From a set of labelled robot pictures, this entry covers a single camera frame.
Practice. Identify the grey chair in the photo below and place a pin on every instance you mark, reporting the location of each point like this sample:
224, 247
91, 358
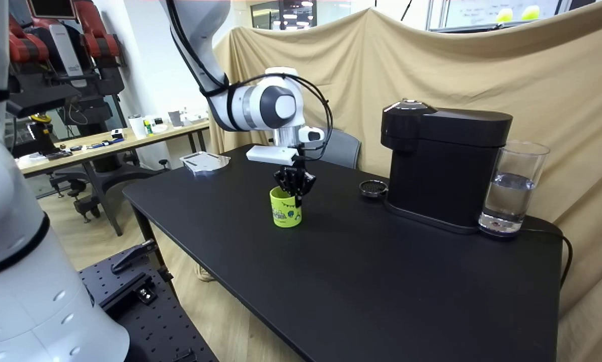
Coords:
342, 151

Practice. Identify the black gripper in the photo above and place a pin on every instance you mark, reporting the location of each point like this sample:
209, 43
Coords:
293, 172

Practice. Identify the yellow ball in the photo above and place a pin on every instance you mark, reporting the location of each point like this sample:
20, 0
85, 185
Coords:
504, 14
531, 12

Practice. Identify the whiteboard with dark frame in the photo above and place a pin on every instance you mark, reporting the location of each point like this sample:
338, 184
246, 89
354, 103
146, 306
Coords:
474, 12

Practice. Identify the beige backdrop cloth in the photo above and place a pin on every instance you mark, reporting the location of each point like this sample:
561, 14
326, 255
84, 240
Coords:
447, 66

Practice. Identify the black table leg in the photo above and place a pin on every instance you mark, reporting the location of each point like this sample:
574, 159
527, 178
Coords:
150, 237

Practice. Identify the black coffee machine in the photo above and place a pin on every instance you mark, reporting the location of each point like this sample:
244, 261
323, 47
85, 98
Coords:
441, 167

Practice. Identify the clear water tank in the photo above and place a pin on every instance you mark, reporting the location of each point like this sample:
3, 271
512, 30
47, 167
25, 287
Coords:
512, 194

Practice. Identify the small black round dish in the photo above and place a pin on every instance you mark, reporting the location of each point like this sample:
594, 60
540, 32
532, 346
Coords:
373, 189

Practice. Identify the lime green mug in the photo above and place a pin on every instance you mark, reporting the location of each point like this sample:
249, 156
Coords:
287, 213

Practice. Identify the black perforated breadboard base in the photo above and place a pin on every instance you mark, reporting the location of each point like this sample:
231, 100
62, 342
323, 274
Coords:
159, 335

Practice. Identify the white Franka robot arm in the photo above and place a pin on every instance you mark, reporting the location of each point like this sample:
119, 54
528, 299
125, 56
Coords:
19, 283

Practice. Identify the white folded paper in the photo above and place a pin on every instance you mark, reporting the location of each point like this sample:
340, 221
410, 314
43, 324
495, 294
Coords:
207, 164

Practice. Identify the yellow and black device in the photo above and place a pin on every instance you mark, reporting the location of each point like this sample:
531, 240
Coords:
43, 132

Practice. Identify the black pedestal base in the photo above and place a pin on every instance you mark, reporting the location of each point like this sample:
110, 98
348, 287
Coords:
105, 181

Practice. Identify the red and black robot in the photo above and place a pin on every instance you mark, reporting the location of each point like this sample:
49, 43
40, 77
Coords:
80, 40

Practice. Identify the white box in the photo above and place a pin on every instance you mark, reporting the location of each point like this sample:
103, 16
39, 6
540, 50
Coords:
138, 127

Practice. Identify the wooden desk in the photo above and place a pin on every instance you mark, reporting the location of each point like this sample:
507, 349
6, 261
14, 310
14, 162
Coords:
99, 144

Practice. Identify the black clamp on breadboard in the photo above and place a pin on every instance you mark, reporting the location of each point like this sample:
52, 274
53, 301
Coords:
133, 257

